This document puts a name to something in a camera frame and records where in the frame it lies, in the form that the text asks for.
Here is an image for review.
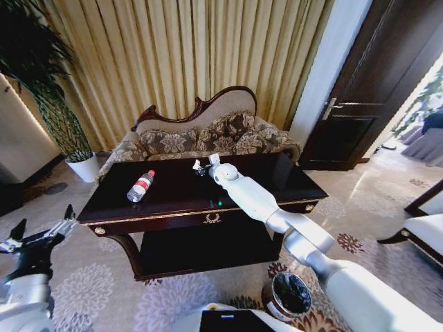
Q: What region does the white plant pot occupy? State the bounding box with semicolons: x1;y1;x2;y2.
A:
64;151;102;184

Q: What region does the grey drape beyond doorway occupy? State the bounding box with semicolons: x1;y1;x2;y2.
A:
403;122;443;164

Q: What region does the white dark-framed armchair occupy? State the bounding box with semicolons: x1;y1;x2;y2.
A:
376;178;443;268

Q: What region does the dark wood coffee table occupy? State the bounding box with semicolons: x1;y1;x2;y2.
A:
76;151;329;282

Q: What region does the wide brown floral cushion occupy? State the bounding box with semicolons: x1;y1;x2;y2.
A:
139;127;201;157

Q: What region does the carved wood floral sofa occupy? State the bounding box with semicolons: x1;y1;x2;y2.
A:
96;85;304;185

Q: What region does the brown bin with black liner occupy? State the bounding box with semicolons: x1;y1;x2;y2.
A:
260;270;313;323

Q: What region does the grey floral rug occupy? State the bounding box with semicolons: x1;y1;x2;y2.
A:
0;151;443;332

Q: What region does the dark wood door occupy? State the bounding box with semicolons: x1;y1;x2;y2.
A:
298;0;443;172

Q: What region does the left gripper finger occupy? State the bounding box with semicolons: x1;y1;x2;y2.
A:
42;203;78;243
0;218;28;255

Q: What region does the clear red-label plastic bottle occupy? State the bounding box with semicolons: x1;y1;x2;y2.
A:
126;169;156;203

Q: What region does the golden pleated curtain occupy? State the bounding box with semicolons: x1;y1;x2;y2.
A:
41;0;336;154

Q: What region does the dark brown floral cushion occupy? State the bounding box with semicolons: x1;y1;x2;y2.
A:
196;111;257;154

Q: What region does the tall green potted plant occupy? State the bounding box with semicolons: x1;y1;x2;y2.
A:
0;0;95;163

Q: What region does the pale brown floral cushion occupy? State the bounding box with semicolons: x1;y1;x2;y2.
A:
235;122;299;156

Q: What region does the silver door handle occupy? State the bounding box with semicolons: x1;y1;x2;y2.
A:
320;97;344;120

